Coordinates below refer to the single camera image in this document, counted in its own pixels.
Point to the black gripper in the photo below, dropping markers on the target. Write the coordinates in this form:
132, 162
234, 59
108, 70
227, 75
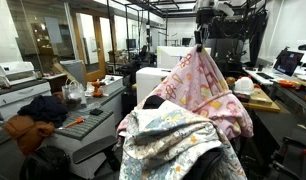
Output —
204, 20

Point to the pink patterned fleece blanket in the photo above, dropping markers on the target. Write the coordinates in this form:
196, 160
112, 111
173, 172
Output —
199, 86

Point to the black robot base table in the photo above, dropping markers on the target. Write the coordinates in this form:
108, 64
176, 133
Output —
286, 133

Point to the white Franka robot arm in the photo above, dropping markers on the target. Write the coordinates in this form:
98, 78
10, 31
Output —
223, 6

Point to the blue floral quilt blanket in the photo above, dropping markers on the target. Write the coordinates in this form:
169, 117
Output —
166, 140

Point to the small background monitor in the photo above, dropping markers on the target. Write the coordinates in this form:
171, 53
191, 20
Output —
186, 41
131, 44

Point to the white box green label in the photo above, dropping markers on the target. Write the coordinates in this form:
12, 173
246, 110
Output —
166, 56

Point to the black equipment stack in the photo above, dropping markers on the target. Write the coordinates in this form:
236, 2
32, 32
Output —
229, 63

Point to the dark bottle brown cap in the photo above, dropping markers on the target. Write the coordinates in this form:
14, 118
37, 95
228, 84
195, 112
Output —
230, 81

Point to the white hard hat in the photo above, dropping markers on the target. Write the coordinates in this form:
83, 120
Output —
243, 86

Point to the large white cardboard box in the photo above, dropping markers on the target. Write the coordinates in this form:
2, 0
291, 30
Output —
148, 83

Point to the black red battery pack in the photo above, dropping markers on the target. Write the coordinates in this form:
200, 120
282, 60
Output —
242, 97

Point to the black keyboard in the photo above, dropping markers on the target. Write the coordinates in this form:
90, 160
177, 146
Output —
264, 75

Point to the wooden table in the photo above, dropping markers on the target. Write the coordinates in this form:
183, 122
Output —
259, 100

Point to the open laptop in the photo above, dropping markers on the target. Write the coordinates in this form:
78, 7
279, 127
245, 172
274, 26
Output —
288, 63

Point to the small white box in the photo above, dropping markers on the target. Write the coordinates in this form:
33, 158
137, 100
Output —
113, 85

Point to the orange hand tool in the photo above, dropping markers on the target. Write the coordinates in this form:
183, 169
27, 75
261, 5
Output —
288, 83

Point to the grey office desk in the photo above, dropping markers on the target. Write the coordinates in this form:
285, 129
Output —
293, 98

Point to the grey topped white counter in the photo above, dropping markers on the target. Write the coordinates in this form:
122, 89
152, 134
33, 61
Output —
109, 106

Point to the small black flat device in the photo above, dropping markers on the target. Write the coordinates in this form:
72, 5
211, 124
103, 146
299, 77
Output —
96, 112

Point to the grey trash bin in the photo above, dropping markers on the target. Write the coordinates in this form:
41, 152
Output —
74, 70

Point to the clear plastic bag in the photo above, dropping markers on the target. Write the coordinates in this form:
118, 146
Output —
74, 96

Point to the grey ribbed mat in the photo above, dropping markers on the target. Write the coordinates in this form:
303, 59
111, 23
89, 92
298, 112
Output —
86, 126

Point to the brown cardboard sheet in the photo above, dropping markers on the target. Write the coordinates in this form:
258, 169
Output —
58, 68

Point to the frosted window sheet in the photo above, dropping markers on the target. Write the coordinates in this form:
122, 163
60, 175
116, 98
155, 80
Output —
53, 30

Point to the black office chair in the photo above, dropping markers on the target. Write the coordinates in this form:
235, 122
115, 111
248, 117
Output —
93, 150

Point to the dark navy garment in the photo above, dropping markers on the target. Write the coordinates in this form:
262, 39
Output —
43, 108

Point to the white low cabinet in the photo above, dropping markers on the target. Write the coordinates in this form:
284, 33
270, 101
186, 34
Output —
59, 150

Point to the white drawer cabinet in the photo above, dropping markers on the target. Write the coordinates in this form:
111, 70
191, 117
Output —
23, 96

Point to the white printer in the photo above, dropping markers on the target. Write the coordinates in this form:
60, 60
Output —
13, 71

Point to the brown jacket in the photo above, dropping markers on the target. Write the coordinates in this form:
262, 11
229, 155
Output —
26, 133

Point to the black backpack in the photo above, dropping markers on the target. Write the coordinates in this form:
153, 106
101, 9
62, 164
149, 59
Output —
46, 165

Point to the black metal cage frame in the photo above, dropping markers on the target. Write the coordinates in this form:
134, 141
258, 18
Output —
108, 33

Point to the wooden door frame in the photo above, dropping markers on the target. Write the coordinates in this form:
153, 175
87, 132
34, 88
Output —
99, 50

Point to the black stereo camera bar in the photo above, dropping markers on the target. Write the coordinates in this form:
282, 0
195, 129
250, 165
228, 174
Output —
305, 47

